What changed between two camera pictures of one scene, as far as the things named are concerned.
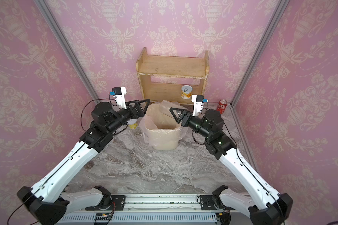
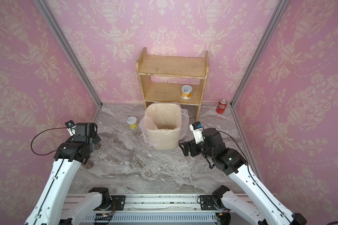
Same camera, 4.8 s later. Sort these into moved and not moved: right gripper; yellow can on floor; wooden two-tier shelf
Moved: right gripper
Not moved: yellow can on floor; wooden two-tier shelf
